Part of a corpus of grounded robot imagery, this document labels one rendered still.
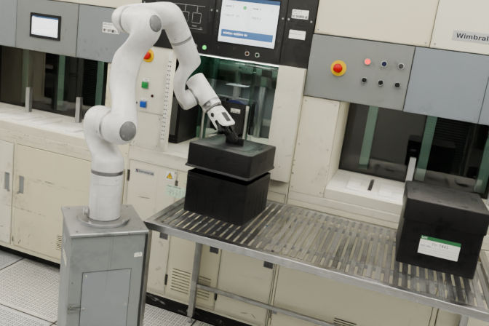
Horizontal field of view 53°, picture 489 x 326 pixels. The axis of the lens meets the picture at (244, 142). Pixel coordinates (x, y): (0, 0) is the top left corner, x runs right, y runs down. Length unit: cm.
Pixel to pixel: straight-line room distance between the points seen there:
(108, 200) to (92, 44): 109
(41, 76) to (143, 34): 185
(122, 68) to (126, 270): 74
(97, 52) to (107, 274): 125
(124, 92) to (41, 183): 137
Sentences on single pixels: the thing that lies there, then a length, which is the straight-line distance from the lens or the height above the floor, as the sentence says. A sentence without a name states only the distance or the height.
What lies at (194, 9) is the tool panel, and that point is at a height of 160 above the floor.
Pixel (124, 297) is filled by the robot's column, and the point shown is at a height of 49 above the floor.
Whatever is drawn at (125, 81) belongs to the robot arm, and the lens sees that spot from 180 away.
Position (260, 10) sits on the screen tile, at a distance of 232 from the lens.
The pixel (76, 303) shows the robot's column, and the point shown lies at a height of 49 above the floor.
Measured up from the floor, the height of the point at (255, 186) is 91.
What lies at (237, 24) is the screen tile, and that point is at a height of 156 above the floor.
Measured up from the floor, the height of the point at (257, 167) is 100.
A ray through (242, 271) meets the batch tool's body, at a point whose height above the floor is 35.
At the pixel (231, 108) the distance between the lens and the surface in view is 292.
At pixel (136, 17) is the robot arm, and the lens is 179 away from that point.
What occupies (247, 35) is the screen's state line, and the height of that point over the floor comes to 151.
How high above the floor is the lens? 149
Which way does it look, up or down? 12 degrees down
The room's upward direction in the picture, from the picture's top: 8 degrees clockwise
